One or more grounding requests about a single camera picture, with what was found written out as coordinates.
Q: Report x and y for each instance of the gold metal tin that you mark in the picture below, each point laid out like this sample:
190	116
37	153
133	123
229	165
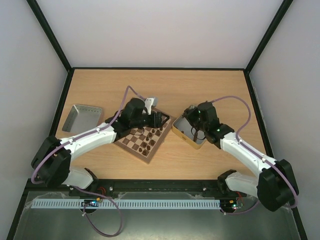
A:
185	131

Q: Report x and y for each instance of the tin lid on table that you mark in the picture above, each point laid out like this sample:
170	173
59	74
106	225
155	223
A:
82	118

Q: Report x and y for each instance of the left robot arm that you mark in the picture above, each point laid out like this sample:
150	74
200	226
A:
52	162

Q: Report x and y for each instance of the wooden chess board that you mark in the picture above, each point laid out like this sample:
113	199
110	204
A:
132	142

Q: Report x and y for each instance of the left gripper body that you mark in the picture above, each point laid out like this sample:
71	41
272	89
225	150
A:
154	123

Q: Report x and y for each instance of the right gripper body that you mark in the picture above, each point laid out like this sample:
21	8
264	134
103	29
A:
198	127

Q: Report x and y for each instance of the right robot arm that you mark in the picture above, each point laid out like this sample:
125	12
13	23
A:
273	183

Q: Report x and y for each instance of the dark pieces in tin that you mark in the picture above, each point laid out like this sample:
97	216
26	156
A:
195	136

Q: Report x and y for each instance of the blue cable duct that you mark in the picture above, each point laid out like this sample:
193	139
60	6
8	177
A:
128	204

